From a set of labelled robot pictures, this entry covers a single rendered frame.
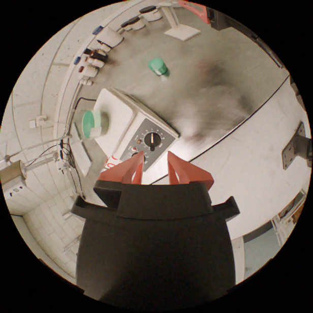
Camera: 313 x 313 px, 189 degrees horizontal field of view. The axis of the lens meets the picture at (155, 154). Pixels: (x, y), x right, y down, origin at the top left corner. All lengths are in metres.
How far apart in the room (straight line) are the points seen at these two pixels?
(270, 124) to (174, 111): 0.26
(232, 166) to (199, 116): 0.14
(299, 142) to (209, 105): 0.33
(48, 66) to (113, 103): 0.52
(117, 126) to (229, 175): 0.27
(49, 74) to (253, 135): 0.82
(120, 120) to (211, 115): 0.18
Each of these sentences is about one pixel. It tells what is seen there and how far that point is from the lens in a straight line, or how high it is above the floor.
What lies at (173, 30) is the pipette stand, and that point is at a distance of 0.39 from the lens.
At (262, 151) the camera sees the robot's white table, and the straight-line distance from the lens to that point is 0.29.
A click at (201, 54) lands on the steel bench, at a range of 0.30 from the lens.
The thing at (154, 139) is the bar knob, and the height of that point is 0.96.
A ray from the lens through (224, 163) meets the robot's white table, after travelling 0.24.
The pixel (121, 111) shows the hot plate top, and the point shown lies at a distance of 0.18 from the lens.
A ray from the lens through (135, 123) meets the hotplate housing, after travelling 0.18.
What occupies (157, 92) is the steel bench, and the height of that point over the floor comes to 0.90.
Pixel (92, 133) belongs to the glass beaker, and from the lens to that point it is 0.18.
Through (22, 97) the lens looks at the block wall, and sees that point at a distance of 0.72.
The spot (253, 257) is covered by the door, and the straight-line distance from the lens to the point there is 2.81.
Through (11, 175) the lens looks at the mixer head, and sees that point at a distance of 0.62.
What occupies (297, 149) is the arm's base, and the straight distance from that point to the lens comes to 0.40.
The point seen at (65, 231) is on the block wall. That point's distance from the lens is 2.59.
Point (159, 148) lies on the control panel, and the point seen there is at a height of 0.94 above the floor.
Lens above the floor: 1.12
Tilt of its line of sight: 61 degrees down
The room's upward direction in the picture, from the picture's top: 125 degrees counter-clockwise
